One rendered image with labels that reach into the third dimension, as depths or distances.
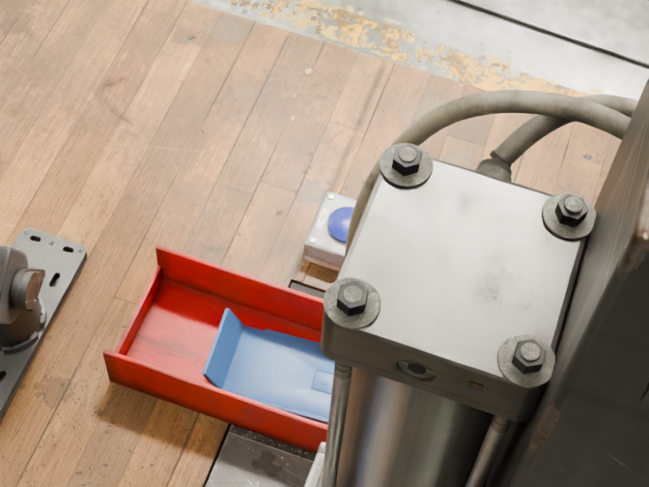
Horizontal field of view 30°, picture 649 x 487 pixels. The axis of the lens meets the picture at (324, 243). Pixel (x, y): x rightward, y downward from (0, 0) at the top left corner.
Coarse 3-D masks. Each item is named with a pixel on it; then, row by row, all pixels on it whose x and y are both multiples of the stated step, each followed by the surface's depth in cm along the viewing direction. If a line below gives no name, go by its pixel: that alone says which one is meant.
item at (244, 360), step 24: (216, 336) 110; (240, 336) 113; (264, 336) 113; (216, 360) 110; (240, 360) 112; (264, 360) 112; (288, 360) 112; (312, 360) 112; (216, 384) 110; (240, 384) 111; (264, 384) 111; (288, 384) 111; (312, 384) 111; (288, 408) 110; (312, 408) 110
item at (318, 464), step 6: (324, 444) 79; (318, 450) 78; (324, 450) 78; (318, 456) 78; (318, 462) 78; (312, 468) 78; (318, 468) 78; (312, 474) 78; (318, 474) 78; (306, 480) 77; (312, 480) 77; (306, 486) 77; (312, 486) 77
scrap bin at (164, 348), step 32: (160, 256) 113; (192, 256) 112; (160, 288) 116; (192, 288) 116; (224, 288) 114; (256, 288) 112; (288, 288) 110; (160, 320) 114; (192, 320) 114; (256, 320) 115; (288, 320) 115; (320, 320) 112; (128, 352) 112; (160, 352) 112; (192, 352) 113; (128, 384) 110; (160, 384) 107; (192, 384) 105; (224, 416) 108; (256, 416) 106; (288, 416) 104
